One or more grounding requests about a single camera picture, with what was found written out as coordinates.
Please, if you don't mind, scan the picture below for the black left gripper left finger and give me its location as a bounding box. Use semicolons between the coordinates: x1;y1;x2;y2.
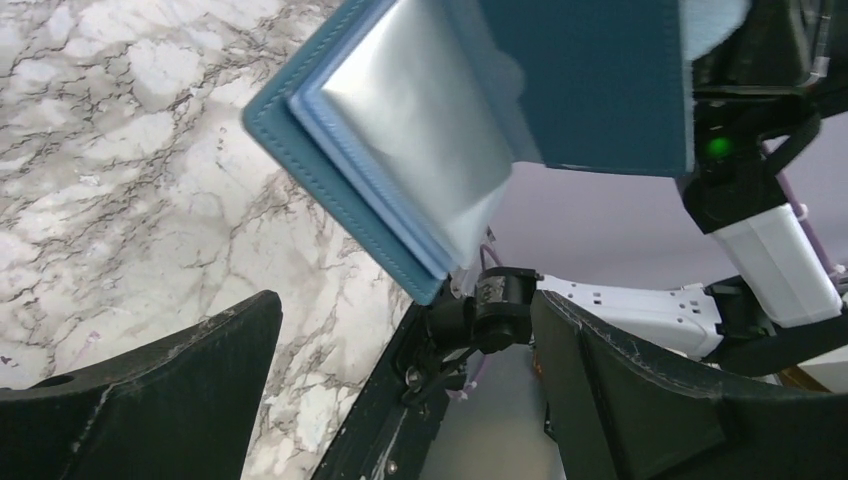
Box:
1;291;283;479

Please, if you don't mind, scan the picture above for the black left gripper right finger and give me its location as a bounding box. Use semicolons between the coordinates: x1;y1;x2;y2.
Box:
531;291;847;480

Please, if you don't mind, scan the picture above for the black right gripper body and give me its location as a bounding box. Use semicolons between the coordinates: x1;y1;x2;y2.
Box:
682;1;847;193

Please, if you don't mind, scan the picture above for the teal card holder wallet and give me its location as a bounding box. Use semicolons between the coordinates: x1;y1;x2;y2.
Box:
243;1;694;304

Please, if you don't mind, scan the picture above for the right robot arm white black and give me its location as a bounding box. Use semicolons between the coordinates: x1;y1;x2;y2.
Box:
541;1;847;376

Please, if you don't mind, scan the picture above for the black mounting rail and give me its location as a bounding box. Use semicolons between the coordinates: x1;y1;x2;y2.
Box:
312;267;543;480

